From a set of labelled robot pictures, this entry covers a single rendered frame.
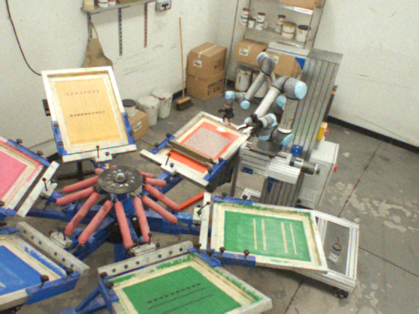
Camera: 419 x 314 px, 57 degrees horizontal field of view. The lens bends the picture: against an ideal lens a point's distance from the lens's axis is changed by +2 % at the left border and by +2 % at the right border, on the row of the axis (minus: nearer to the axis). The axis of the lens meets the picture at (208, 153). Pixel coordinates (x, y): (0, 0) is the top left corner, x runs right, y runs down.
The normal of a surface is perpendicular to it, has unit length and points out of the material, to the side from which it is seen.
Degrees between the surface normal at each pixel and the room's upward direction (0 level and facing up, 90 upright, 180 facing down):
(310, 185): 90
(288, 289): 0
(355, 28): 90
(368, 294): 0
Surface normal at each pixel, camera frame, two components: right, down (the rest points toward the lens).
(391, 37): -0.55, 0.42
